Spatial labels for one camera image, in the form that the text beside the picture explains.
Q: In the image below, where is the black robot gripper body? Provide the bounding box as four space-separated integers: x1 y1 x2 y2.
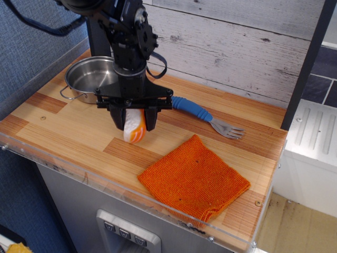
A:
94 71 173 111

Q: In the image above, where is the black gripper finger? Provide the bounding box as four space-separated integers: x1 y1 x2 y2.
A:
144 106 158 131
109 104 126 130

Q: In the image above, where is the orange white toy sushi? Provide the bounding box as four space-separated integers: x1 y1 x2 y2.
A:
123 109 146 143

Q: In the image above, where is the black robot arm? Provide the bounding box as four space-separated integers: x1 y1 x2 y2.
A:
60 1 173 131

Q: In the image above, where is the small steel pot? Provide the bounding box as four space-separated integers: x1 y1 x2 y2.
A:
60 56 118 104

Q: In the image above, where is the orange knitted cloth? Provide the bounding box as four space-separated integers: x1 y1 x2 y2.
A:
137 135 251 228

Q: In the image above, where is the silver dispenser button panel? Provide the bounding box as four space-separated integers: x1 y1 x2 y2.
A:
96 209 162 252

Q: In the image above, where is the yellow object bottom left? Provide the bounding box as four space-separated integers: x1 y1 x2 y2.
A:
6 243 33 253

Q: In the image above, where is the white ribbed appliance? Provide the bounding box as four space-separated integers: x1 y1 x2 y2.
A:
273 100 336 216

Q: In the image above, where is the black vertical left post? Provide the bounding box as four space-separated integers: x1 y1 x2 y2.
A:
86 20 112 57

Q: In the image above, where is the black vertical post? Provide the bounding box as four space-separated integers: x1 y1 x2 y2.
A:
86 20 112 57
281 0 336 131

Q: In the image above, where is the blue handled metal fork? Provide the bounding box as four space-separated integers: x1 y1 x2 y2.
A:
172 96 244 140

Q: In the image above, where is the black vertical right post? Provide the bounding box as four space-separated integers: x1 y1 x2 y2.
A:
281 0 336 131

